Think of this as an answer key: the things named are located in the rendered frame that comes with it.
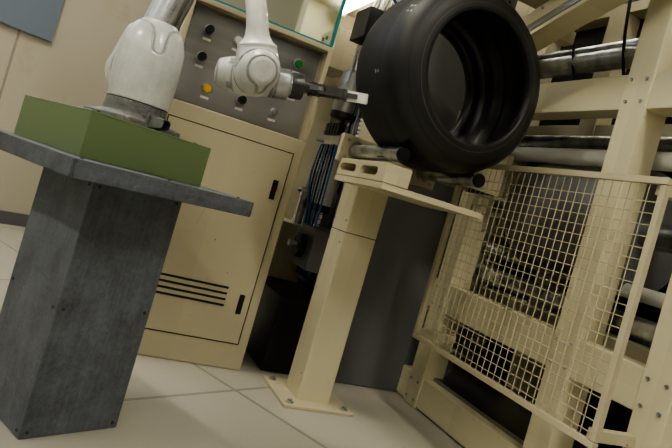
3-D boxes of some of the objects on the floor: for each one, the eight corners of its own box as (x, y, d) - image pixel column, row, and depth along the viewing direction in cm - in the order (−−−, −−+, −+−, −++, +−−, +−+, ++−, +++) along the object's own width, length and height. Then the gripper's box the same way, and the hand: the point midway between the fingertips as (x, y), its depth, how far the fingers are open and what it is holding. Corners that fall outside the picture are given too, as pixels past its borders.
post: (283, 387, 225) (470, -256, 228) (315, 392, 230) (498, -237, 233) (294, 401, 213) (491, -277, 216) (328, 406, 218) (520, -257, 221)
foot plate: (262, 377, 229) (263, 371, 229) (325, 387, 239) (327, 382, 239) (283, 407, 204) (285, 401, 204) (352, 417, 215) (354, 411, 215)
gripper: (296, 69, 168) (376, 85, 175) (286, 73, 180) (362, 88, 187) (292, 97, 168) (372, 111, 175) (283, 99, 181) (358, 112, 188)
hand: (356, 97), depth 180 cm, fingers closed
